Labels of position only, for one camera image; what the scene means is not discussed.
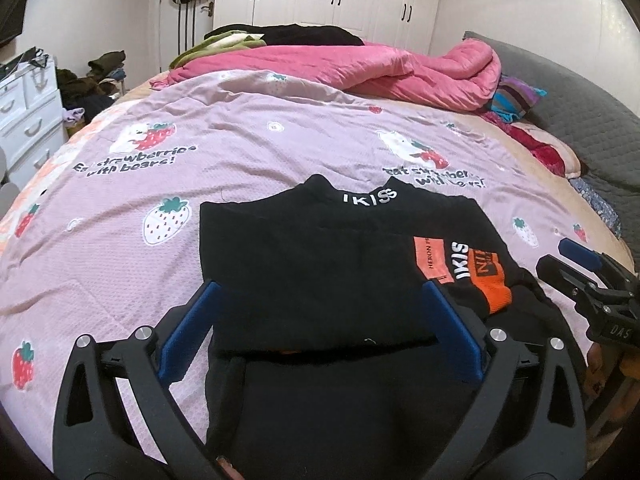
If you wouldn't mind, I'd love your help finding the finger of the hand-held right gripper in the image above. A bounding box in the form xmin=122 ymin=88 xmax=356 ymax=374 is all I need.
xmin=558 ymin=238 xmax=607 ymax=272
xmin=536 ymin=255 xmax=592 ymax=302

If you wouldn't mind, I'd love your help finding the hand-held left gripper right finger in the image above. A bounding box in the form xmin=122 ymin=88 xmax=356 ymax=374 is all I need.
xmin=395 ymin=280 xmax=588 ymax=480

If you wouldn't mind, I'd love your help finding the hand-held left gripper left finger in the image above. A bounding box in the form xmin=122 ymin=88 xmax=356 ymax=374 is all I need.
xmin=51 ymin=280 xmax=266 ymax=480

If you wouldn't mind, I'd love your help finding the black sweater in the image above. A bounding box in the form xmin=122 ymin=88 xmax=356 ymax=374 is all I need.
xmin=199 ymin=174 xmax=588 ymax=480

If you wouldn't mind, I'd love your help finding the pile of dark clothes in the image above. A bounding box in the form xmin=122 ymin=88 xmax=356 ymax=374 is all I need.
xmin=55 ymin=50 xmax=128 ymax=126

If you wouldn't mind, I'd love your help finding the person's left hand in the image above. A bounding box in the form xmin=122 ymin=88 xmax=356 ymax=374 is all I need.
xmin=215 ymin=455 xmax=247 ymax=480

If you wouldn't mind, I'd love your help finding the blue floral cloth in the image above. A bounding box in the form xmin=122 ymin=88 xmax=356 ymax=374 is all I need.
xmin=567 ymin=176 xmax=623 ymax=238

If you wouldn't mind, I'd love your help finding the lilac strawberry-print quilt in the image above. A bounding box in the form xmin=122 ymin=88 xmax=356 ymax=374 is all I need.
xmin=0 ymin=69 xmax=631 ymax=461

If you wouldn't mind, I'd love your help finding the red patterned cloth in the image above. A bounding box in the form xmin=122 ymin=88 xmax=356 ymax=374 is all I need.
xmin=482 ymin=112 xmax=581 ymax=177

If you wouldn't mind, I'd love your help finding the grey quilted headboard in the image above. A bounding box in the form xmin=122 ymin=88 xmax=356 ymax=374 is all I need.
xmin=462 ymin=30 xmax=640 ymax=196

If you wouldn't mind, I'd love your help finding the striped colourful cloth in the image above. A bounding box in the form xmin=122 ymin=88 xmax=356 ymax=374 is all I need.
xmin=487 ymin=75 xmax=548 ymax=123

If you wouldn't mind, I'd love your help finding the white drawer cabinet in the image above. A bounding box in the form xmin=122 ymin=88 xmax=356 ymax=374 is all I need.
xmin=0 ymin=55 xmax=68 ymax=191

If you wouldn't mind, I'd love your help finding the green blanket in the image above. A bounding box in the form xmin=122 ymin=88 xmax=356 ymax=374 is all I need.
xmin=169 ymin=32 xmax=268 ymax=70

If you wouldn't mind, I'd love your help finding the pink comforter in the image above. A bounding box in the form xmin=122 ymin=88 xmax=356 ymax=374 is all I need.
xmin=167 ymin=39 xmax=502 ymax=113

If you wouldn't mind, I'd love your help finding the white door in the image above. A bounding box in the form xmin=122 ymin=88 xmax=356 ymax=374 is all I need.
xmin=157 ymin=0 xmax=216 ymax=73

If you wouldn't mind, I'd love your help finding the white wardrobe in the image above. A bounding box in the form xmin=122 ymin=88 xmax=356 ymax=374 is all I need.
xmin=212 ymin=0 xmax=446 ymax=56

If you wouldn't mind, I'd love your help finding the black television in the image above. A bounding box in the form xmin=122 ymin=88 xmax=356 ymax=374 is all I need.
xmin=0 ymin=0 xmax=31 ymax=47

